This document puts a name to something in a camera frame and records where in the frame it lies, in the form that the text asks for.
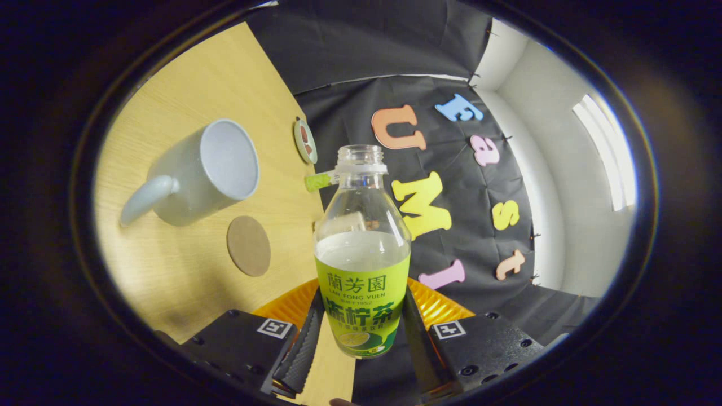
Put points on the pale green plate with meat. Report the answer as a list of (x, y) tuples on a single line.
[(304, 141)]

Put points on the green label juice bottle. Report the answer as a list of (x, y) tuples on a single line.
[(361, 293)]

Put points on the round brown coaster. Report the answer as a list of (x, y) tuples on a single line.
[(249, 246)]

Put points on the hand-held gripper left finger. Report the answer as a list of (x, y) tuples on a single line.
[(302, 349)]

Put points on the ceiling light panel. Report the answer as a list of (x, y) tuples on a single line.
[(606, 152)]

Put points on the pale grey cup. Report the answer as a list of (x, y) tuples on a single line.
[(186, 180)]

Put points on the wooden table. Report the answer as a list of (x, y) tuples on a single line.
[(169, 270)]

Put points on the capped green label bottle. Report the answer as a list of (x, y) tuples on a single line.
[(317, 181)]

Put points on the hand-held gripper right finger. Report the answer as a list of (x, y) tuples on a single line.
[(420, 349)]

